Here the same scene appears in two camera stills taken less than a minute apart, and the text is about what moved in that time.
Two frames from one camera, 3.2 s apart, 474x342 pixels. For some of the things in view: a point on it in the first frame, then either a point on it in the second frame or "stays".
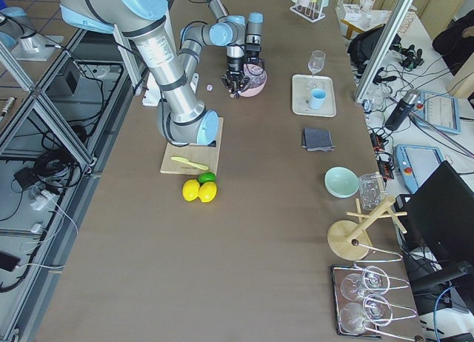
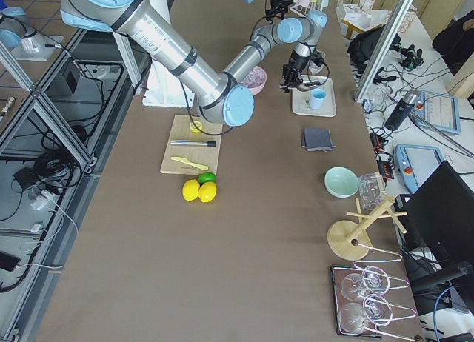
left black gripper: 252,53 -> 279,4
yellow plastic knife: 187,161 stays
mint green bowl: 341,182 stays
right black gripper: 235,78 -> 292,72
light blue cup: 318,96 stays
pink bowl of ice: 258,79 stays
